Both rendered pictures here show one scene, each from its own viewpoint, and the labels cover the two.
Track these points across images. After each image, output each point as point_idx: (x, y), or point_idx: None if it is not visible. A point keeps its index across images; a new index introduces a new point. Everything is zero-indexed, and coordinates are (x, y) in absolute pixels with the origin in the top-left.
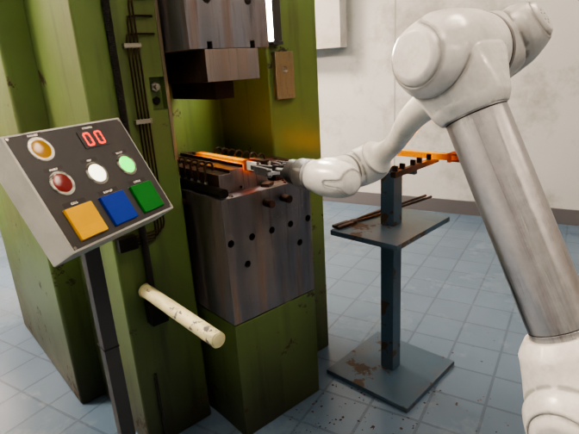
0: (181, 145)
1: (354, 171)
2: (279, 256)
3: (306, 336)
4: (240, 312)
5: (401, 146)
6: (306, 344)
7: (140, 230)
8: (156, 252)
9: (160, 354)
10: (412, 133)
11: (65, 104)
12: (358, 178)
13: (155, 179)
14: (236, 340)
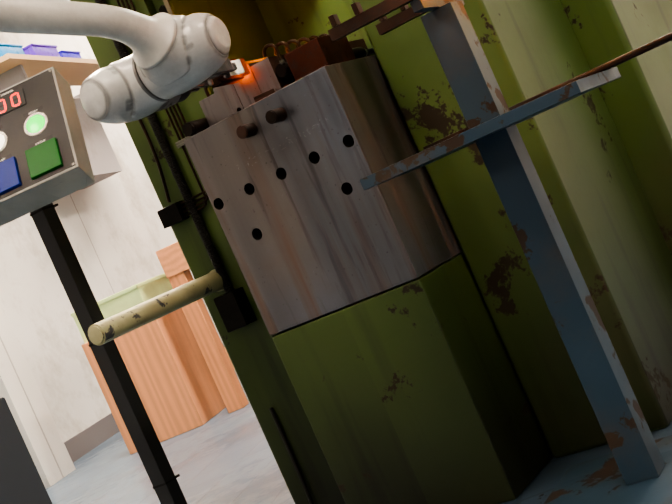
0: (349, 36)
1: (89, 83)
2: (312, 217)
3: (431, 373)
4: (271, 313)
5: (76, 34)
6: (437, 389)
7: (181, 194)
8: (219, 224)
9: (271, 378)
10: (1, 30)
11: None
12: (98, 91)
13: (67, 134)
14: (282, 360)
